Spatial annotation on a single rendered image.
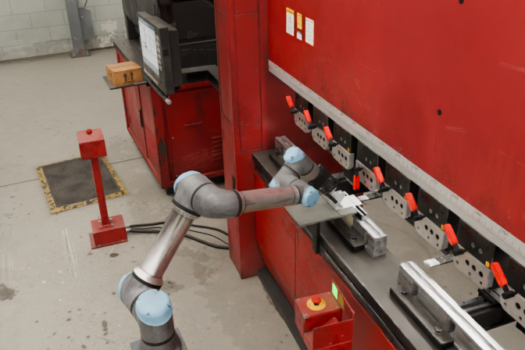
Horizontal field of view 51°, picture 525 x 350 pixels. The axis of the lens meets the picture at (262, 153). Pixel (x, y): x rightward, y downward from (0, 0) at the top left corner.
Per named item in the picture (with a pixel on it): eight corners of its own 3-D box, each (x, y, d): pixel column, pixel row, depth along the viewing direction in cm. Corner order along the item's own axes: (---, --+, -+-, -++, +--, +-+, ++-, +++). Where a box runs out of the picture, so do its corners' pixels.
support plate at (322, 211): (282, 205, 237) (282, 203, 237) (337, 193, 245) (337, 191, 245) (299, 226, 222) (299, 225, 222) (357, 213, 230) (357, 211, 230)
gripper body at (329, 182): (342, 185, 227) (326, 169, 220) (327, 200, 227) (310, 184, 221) (333, 176, 233) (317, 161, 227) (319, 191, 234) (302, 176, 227)
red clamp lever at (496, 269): (491, 262, 147) (507, 298, 143) (503, 259, 148) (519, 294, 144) (487, 264, 148) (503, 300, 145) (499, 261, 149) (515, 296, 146)
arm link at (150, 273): (125, 319, 186) (203, 179, 185) (108, 294, 197) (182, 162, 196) (153, 323, 194) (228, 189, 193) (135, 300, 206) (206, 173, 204)
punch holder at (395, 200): (381, 201, 204) (384, 161, 196) (401, 196, 206) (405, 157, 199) (405, 221, 191) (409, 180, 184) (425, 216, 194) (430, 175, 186)
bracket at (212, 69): (178, 80, 346) (177, 69, 343) (216, 74, 353) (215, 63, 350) (194, 100, 312) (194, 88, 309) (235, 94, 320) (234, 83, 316)
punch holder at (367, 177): (355, 176, 220) (356, 139, 213) (373, 173, 223) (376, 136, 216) (374, 194, 208) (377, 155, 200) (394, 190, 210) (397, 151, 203)
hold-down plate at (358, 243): (320, 216, 250) (320, 210, 249) (331, 213, 252) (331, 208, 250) (353, 252, 225) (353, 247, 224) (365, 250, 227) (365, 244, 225)
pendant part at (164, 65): (143, 73, 327) (135, 12, 311) (162, 69, 332) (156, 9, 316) (165, 95, 291) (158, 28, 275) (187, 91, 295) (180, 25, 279)
